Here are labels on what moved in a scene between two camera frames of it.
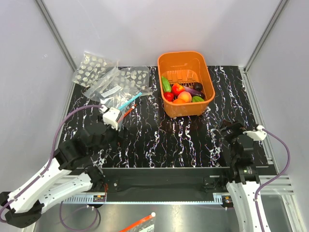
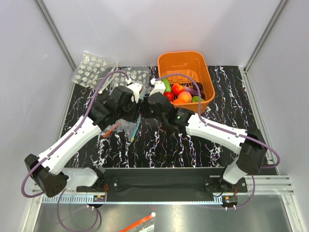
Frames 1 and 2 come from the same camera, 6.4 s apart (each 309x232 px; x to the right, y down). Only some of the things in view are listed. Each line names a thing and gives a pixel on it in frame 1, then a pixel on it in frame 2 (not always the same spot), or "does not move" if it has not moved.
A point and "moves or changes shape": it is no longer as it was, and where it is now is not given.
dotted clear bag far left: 92,67 does not move
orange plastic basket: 185,68 does not move
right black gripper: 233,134 to 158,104
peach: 185,96 does not move
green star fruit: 196,99 does not move
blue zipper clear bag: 112,91 moves or changes shape
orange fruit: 179,101 does not move
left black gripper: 117,134 to 135,113
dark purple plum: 198,86 does not move
